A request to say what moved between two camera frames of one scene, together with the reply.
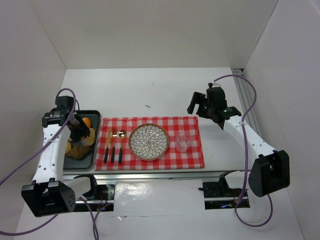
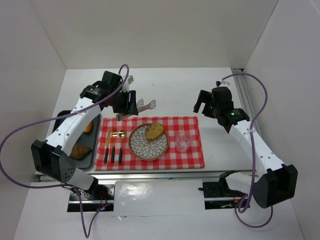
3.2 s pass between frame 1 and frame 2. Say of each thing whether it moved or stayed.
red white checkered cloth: stayed
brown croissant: stayed
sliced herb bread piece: moved
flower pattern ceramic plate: stayed
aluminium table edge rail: stayed
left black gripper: moved
